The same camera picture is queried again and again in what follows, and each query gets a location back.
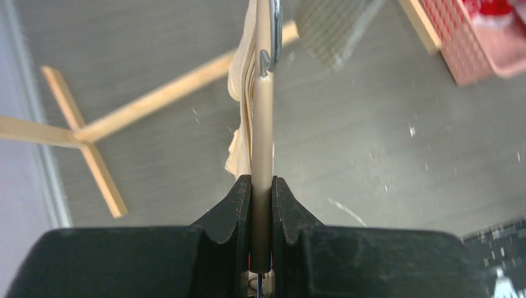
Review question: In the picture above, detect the grey striped underwear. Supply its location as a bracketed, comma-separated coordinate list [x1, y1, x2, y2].
[294, 0, 385, 72]

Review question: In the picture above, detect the beige underwear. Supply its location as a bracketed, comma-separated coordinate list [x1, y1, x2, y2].
[225, 1, 257, 179]

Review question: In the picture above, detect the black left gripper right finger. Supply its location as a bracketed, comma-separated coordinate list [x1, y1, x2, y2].
[271, 177, 487, 297]

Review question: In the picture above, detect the near pink basket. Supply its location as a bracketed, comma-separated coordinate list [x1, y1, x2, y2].
[420, 1, 525, 86]

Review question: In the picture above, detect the red underwear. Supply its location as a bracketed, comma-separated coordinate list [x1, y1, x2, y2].
[462, 0, 522, 29]

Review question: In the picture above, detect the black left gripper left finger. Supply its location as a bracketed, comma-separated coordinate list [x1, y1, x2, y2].
[7, 175, 251, 297]

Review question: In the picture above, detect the wooden clothes rack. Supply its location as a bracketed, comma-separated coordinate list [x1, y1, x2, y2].
[0, 0, 445, 220]

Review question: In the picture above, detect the wooden hanger of beige underwear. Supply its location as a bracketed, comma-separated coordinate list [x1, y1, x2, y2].
[250, 1, 283, 274]

